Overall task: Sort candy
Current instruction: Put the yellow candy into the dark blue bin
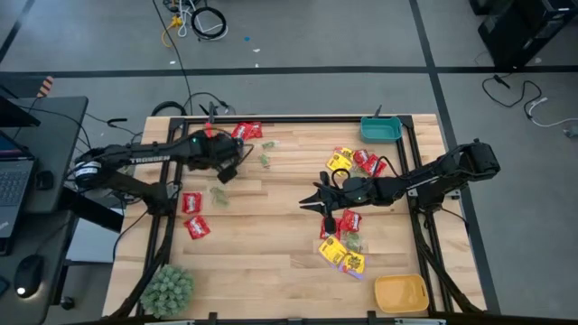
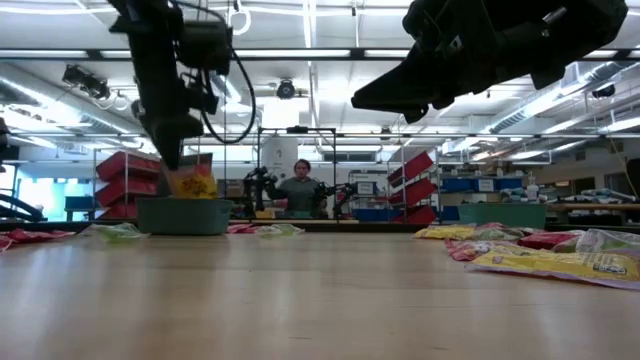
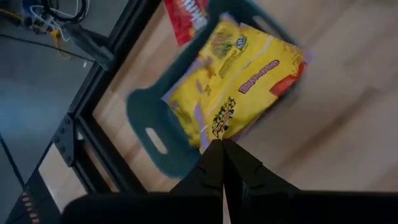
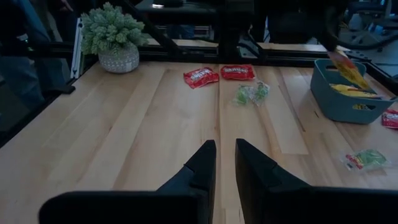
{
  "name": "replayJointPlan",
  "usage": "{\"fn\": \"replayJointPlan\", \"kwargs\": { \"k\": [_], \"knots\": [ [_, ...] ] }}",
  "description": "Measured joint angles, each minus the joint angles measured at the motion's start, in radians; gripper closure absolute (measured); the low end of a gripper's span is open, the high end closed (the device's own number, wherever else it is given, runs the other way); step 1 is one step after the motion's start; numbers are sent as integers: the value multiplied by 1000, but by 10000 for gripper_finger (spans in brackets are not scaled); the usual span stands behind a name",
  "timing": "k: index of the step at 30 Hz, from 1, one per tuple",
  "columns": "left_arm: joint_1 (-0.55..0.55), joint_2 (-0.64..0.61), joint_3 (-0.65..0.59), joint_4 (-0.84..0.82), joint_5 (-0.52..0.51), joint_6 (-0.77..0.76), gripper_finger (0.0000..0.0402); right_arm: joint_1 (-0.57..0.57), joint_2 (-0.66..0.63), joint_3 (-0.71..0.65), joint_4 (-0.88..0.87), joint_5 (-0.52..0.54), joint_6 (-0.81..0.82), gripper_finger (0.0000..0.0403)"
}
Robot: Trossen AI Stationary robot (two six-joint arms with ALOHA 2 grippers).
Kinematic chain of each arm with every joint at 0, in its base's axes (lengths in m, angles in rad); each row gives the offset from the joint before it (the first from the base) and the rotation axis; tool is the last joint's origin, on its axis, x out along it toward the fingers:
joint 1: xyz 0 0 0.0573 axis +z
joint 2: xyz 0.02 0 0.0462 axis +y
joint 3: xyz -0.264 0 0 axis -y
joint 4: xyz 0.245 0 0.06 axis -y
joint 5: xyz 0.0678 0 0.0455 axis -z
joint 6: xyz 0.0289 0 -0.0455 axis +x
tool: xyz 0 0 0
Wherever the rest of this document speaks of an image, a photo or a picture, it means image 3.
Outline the long black floor cable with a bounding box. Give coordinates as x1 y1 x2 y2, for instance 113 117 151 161
0 32 96 63

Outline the black coiled floor cable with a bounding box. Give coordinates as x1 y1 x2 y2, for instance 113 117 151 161
40 0 91 25

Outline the yellow extension cable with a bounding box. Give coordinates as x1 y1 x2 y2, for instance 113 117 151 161
0 7 72 60

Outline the red Skittles packet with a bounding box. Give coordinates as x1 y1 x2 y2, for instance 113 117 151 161
164 0 210 47

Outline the black aluminium table frame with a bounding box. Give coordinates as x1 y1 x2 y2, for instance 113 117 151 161
51 0 162 194

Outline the white floor cable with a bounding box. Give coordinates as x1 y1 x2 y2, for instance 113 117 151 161
29 0 91 43

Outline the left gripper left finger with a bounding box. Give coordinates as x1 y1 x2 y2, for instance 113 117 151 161
169 139 224 200

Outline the orange black striped marker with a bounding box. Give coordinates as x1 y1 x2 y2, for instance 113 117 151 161
20 190 41 224

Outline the slate grey plastic bin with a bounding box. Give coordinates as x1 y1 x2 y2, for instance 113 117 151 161
126 0 308 180

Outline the yellow Sour Patch packet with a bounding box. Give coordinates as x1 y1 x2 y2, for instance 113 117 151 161
198 18 249 82
194 24 308 149
167 58 206 153

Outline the black frame bracket post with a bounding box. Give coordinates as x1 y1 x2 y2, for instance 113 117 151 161
62 23 116 72

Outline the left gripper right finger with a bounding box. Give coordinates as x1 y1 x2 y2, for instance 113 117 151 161
222 138 302 224

